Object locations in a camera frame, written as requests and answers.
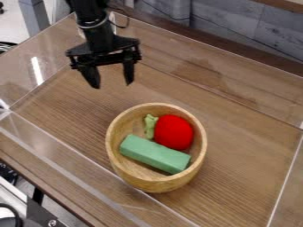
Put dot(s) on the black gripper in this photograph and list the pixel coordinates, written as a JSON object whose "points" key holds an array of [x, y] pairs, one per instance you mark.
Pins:
{"points": [[104, 48]]}

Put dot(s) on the small light green stick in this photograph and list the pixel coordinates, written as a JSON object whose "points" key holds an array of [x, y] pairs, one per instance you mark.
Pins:
{"points": [[150, 122]]}

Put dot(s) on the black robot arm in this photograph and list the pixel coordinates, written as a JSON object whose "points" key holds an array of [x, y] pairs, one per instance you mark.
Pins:
{"points": [[91, 13]]}

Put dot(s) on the brown wooden bowl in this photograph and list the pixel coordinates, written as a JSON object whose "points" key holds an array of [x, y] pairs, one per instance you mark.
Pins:
{"points": [[137, 173]]}

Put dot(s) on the red plush ball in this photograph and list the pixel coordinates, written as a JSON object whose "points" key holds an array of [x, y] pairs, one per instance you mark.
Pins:
{"points": [[174, 132]]}

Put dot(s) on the green rectangular block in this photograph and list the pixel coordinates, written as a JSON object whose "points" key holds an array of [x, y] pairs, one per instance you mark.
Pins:
{"points": [[155, 155]]}

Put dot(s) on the grey table leg post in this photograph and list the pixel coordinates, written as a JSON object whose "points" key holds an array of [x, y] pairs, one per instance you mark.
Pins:
{"points": [[35, 15]]}

